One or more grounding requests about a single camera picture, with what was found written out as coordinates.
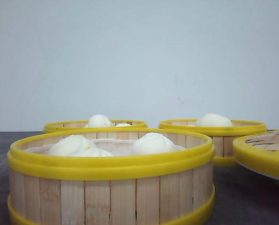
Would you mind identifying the bamboo steamer basket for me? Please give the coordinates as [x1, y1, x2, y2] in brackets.
[158, 119, 267, 166]
[43, 120, 148, 134]
[7, 129, 215, 225]

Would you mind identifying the woven bamboo steamer lid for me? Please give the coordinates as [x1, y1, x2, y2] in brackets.
[233, 129, 279, 177]

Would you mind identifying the small bun in left basket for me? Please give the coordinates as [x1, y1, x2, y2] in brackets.
[116, 123, 131, 127]

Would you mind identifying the right bun in front basket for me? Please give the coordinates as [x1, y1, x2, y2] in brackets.
[131, 132, 177, 155]

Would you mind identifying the large bun in left basket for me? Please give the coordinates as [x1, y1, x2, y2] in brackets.
[84, 114, 113, 128]

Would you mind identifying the left bun in front basket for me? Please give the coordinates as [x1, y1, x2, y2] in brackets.
[48, 135, 113, 158]

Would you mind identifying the white plate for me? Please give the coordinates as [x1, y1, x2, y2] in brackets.
[237, 162, 279, 181]

